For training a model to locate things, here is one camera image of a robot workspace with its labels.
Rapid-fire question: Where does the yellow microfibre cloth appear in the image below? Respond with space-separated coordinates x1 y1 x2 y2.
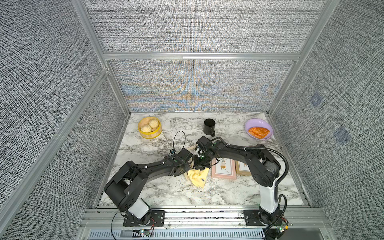
187 168 209 188

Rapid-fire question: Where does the pink picture frame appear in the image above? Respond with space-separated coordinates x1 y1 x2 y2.
211 158 237 180

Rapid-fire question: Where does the wooden picture frame deer print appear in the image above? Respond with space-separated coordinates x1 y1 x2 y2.
235 161 252 176

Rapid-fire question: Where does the light wood picture frame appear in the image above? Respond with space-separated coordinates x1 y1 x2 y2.
184 146 196 181

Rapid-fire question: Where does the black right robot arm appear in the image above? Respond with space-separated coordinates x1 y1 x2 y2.
194 136 289 225

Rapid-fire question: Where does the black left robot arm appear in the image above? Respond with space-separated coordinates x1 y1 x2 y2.
104 148 193 224

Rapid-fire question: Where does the black mug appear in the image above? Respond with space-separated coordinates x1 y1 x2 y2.
203 119 216 137

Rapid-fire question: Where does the yellow bamboo steamer basket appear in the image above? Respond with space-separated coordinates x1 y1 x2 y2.
138 117 163 140

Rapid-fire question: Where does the right steamed bun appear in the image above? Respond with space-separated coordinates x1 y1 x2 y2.
148 119 160 131

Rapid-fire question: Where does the steamed bun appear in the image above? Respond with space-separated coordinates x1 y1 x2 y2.
148 119 160 131
140 125 152 133

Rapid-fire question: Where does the left steamed bun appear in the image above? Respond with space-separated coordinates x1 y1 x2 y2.
140 125 152 133

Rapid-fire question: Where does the orange food in bowl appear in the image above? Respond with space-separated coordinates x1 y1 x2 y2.
248 127 270 139

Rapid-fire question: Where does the purple bowl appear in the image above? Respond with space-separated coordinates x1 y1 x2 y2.
245 119 274 140

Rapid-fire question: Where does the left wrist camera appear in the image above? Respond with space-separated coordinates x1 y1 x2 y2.
177 148 193 163

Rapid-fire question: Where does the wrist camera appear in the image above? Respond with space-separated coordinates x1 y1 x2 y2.
196 136 212 151
177 148 193 163

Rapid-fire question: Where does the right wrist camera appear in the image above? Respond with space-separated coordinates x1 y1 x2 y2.
196 136 212 151

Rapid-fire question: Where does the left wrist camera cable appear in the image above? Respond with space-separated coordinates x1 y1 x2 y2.
169 130 187 155

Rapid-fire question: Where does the black corrugated cable conduit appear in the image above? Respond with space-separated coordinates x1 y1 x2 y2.
209 136 290 188

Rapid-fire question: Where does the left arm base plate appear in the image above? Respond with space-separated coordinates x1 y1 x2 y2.
123 210 165 228

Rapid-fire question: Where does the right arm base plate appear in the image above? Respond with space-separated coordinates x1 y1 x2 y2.
243 209 283 226

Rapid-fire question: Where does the aluminium front rail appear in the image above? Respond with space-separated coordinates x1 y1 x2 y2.
76 206 337 240

